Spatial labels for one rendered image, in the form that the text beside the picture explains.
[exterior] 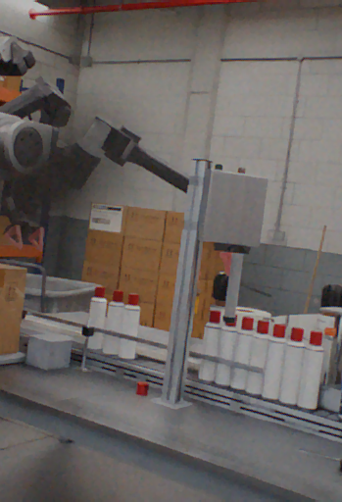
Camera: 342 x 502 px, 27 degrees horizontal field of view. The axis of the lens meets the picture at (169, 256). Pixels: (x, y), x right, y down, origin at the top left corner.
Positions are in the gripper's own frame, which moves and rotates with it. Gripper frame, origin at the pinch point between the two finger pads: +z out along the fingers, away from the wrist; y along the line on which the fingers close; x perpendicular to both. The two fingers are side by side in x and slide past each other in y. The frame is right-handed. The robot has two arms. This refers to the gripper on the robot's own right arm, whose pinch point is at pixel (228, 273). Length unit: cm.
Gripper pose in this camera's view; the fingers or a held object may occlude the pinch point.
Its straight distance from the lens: 226.1
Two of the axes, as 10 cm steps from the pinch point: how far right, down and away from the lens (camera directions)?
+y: -8.2, -1.3, 5.6
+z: -1.2, 9.9, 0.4
